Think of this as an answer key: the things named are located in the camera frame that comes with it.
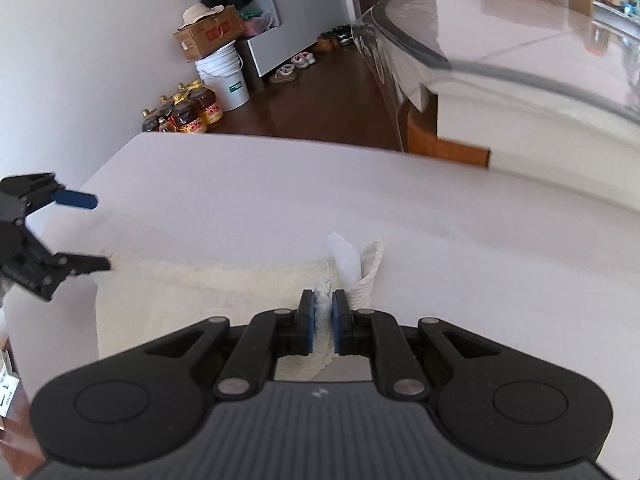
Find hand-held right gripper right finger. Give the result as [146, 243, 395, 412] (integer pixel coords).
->
[332, 289, 501, 401]

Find grey and white cabinet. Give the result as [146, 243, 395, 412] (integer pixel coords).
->
[247, 0, 357, 78]

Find printed cardboard box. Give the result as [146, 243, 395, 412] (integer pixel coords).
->
[173, 5, 246, 63]

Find cream fluffy towel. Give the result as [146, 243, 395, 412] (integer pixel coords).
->
[92, 232, 386, 386]

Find cream sun hat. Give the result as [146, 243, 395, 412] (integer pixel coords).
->
[181, 3, 224, 28]

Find white glass-top dining table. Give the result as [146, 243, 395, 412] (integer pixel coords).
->
[352, 0, 640, 168]

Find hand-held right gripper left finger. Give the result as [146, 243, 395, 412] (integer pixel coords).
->
[140, 289, 318, 401]

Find white paper box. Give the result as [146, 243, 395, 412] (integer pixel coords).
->
[0, 347, 21, 417]

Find colourful plastic bags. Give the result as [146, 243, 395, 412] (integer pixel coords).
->
[240, 9, 273, 38]

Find row of dark shoes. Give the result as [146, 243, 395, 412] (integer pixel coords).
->
[314, 25, 357, 53]

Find white plastic bucket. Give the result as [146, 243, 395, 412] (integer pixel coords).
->
[195, 42, 251, 112]

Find group of cooking oil bottles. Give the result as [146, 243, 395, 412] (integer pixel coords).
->
[141, 80, 224, 134]

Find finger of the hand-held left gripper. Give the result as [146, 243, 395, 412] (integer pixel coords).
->
[0, 172, 99, 226]
[0, 220, 112, 303]

